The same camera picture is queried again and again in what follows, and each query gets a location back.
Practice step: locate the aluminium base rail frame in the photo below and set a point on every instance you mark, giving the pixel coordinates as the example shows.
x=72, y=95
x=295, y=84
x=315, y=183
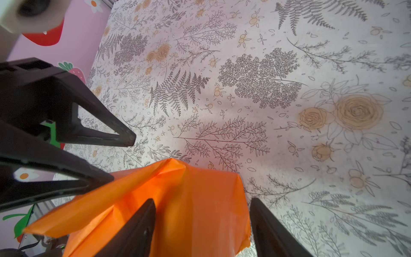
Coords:
x=38, y=243

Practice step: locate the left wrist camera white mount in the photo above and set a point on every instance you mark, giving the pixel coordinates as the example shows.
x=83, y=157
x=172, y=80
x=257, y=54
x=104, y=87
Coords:
x=21, y=17

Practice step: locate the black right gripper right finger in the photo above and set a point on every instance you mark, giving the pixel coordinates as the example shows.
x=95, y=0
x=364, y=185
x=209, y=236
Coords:
x=271, y=238

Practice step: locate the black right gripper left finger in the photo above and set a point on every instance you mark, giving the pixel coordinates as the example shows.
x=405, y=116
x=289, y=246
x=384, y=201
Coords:
x=135, y=237

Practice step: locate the yellow orange wrapping paper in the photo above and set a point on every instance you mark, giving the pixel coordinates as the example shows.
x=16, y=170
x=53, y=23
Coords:
x=199, y=212

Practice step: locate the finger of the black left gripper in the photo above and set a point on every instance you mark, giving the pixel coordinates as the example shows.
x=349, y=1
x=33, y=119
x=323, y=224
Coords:
x=34, y=91
x=34, y=168

